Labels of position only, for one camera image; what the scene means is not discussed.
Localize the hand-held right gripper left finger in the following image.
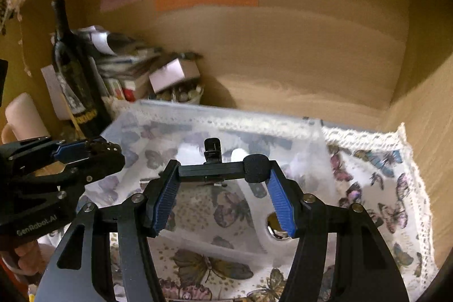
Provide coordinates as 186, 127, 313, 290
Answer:
35, 159, 181, 302

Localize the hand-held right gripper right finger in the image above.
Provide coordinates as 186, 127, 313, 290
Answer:
265, 161, 413, 302

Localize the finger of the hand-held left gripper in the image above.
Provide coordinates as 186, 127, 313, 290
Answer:
0, 136, 90, 164
10, 140, 127, 185

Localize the black clip-on microphone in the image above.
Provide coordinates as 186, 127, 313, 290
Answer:
176, 137, 274, 187

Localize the translucent plastic bag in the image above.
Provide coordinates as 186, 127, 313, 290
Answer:
101, 100, 338, 262

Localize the person's left hand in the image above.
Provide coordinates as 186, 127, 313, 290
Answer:
0, 240, 48, 288

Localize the white card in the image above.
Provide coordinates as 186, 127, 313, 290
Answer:
40, 64, 73, 121

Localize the dark wine bottle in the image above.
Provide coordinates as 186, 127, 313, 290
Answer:
51, 0, 111, 140

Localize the butterfly printed lace tablecloth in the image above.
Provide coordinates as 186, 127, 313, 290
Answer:
35, 104, 439, 302

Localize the glass bowl of small trinkets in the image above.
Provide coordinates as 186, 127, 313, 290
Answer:
155, 82, 205, 105

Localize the stack of papers and magazines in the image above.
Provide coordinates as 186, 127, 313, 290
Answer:
76, 25, 164, 102

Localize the small cardboard box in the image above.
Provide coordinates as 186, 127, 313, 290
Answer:
149, 58, 201, 95

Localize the white lace doily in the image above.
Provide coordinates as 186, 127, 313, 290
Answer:
0, 0, 31, 35

